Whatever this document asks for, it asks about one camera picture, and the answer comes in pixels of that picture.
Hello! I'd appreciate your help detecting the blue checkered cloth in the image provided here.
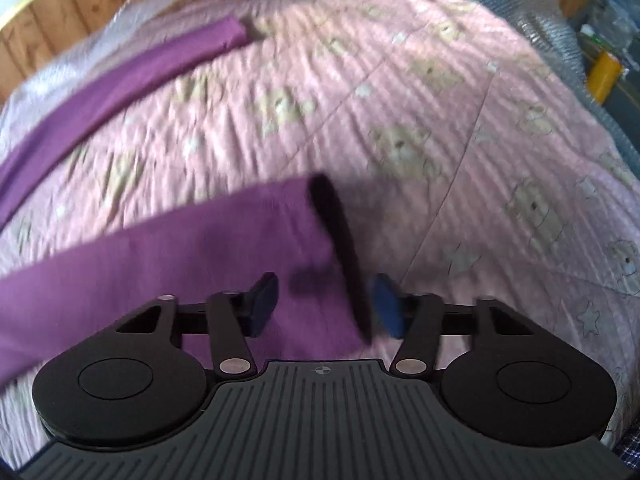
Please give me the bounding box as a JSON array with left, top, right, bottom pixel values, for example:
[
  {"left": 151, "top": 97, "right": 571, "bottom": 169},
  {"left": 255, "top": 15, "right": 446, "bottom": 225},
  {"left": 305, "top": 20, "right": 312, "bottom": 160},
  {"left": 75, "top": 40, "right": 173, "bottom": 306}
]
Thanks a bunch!
[{"left": 609, "top": 430, "right": 640, "bottom": 476}]

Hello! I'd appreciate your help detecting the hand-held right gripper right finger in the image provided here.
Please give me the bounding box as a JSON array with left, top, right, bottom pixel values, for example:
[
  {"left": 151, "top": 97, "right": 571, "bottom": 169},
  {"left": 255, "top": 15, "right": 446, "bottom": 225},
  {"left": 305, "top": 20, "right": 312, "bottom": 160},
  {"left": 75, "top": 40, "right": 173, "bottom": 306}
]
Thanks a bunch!
[{"left": 372, "top": 273, "right": 537, "bottom": 376}]

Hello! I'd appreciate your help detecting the yellow bottle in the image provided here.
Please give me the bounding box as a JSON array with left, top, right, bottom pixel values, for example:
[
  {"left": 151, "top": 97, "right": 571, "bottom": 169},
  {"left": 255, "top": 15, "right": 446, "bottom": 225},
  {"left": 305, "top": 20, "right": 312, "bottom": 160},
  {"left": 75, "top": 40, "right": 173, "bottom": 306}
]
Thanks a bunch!
[{"left": 586, "top": 51, "right": 624, "bottom": 106}]

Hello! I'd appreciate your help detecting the clear plastic bag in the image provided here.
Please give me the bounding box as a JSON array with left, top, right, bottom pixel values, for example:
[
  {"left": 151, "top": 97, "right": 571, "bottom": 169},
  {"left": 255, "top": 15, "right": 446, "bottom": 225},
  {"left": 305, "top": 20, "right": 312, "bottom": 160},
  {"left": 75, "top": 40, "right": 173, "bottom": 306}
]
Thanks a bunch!
[{"left": 585, "top": 0, "right": 640, "bottom": 46}]

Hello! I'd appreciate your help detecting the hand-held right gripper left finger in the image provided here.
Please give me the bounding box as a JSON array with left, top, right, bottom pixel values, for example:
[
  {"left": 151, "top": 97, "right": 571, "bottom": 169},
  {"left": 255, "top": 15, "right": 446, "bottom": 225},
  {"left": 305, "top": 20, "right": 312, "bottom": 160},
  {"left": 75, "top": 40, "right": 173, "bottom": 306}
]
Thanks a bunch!
[{"left": 116, "top": 272, "right": 279, "bottom": 377}]

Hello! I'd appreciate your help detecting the purple garment with black cuff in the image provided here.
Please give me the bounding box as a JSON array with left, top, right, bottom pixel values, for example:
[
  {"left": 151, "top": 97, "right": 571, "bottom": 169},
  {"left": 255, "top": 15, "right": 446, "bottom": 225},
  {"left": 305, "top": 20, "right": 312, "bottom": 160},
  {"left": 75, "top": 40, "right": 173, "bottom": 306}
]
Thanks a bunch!
[{"left": 0, "top": 15, "right": 377, "bottom": 386}]

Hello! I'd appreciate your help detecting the pink bear print blanket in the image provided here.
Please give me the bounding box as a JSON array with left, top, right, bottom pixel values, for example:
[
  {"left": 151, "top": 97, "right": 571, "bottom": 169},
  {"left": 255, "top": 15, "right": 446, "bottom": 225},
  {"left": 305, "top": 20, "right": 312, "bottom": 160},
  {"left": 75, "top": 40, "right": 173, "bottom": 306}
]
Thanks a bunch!
[{"left": 0, "top": 0, "right": 640, "bottom": 466}]

